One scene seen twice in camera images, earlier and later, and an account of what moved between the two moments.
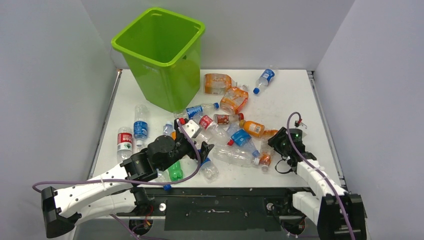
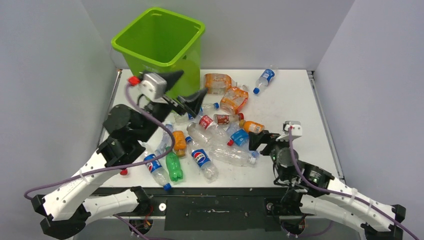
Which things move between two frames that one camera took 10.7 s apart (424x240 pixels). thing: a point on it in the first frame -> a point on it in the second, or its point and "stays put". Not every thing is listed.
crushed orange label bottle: [234, 99] stays put
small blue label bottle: [264, 79] stays put
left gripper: [192, 153] -> [193, 102]
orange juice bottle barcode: [252, 129] stays put
